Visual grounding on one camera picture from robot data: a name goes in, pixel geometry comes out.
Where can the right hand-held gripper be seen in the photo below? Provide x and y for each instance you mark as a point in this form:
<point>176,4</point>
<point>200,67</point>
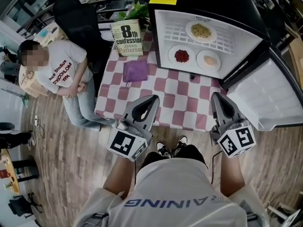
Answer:
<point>236,141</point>

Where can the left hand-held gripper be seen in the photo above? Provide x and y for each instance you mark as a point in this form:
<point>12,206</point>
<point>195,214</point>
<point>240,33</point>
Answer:
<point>125,143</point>

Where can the orange powder food plate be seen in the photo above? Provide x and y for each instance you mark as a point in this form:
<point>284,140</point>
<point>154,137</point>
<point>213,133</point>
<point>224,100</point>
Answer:
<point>208,60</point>

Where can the red bean food plate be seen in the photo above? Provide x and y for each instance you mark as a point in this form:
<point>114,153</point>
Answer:
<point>181,55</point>

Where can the plate of yellow noodles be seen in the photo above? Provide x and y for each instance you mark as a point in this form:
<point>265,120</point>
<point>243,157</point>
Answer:
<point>200,31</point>

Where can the black mini fridge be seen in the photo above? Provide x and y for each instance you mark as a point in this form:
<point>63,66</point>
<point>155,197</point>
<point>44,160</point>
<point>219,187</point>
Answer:
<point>213,1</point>

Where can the person's right forearm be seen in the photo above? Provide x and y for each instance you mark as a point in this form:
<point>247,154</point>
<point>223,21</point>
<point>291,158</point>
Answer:
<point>232,174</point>

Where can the person's left forearm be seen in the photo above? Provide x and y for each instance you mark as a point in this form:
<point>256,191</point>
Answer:
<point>119,176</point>

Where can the pink white checkered tablecloth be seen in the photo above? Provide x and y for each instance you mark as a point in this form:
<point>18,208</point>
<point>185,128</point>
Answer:
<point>180,98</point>

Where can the black white sneaker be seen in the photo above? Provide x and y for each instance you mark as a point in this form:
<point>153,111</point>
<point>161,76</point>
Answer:
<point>181,142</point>
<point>163,149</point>

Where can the purple cloth pouch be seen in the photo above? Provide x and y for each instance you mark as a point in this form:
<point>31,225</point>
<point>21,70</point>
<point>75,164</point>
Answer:
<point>135,71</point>

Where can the person's black shorts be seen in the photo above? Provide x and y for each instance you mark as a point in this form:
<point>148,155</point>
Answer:
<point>189,151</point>

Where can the cream paperback book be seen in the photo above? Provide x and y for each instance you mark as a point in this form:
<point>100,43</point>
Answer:
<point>127,38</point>

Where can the person's white t-shirt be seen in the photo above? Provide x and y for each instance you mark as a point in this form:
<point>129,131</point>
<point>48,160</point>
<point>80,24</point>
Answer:
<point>172,193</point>

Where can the green potted plant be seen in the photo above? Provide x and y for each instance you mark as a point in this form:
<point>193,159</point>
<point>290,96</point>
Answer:
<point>136,12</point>

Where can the white power strip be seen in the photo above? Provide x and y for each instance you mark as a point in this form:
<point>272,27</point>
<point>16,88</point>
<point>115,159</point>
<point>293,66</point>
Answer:
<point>36,120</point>

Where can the black office chair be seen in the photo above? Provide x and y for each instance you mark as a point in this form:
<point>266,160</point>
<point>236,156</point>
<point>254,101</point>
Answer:
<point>75,20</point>

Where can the round wooden table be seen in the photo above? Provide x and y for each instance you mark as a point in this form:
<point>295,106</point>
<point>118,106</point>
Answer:
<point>10,171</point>

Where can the red box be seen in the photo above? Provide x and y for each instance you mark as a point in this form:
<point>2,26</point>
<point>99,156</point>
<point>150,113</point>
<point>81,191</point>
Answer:
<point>3,174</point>

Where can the black swivel chair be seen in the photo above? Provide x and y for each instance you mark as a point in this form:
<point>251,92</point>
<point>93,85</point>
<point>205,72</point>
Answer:
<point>20,206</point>

